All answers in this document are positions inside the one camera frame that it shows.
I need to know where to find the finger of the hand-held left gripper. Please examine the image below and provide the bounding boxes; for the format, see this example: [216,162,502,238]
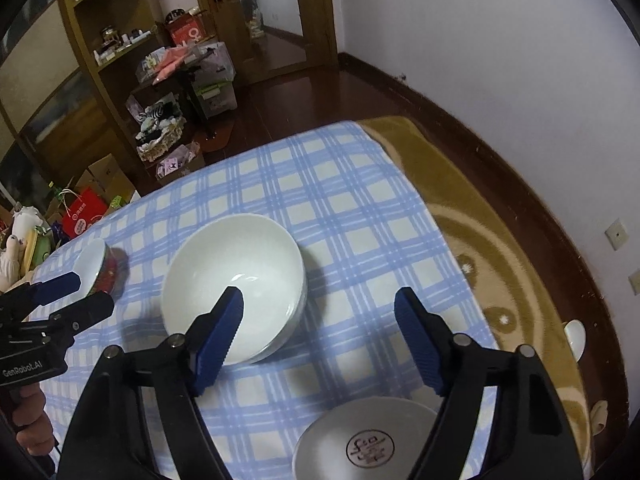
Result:
[30,271,82,306]
[50,292,115,333]

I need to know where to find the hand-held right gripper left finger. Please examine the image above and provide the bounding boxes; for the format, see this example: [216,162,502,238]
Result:
[56,286,246,480]

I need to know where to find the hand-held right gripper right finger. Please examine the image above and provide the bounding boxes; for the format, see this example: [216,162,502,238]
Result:
[393,287,586,480]

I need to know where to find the red patterned bowl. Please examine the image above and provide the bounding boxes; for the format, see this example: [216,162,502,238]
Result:
[75,238,128,297]

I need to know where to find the white ceramic bowl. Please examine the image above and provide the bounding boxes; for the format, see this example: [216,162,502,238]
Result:
[249,285,308,365]
[161,213,307,365]

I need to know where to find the white cherry print plate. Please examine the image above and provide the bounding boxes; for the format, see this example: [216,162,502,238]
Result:
[292,396,443,480]

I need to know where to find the person's left hand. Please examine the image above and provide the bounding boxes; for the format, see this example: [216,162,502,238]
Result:
[15,392,56,456]

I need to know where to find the white plush toy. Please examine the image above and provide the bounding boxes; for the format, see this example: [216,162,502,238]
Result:
[0,205,51,291]

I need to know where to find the red paper bag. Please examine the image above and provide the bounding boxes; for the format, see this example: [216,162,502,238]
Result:
[60,187,108,238]

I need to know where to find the cardboard boxes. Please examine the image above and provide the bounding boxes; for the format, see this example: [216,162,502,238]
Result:
[70,152,136,206]

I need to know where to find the white ceramic spoon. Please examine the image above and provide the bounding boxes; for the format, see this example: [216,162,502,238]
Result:
[564,320,586,363]

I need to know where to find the woven basket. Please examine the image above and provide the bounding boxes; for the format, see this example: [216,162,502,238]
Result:
[136,102,185,161]

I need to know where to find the blue plaid blanket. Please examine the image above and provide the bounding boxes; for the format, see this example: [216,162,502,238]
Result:
[30,120,501,480]

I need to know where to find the wooden shelf cabinet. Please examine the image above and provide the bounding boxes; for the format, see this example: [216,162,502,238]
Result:
[0,0,171,196]

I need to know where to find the pink packets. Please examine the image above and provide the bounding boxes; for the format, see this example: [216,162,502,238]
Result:
[150,42,201,83]

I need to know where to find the white storage boxes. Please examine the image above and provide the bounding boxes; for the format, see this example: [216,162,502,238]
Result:
[192,40,238,118]

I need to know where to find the red box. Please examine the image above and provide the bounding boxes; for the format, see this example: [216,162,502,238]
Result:
[167,12,207,46]

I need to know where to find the wooden door frame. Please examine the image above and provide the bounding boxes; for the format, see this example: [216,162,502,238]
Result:
[200,0,338,83]

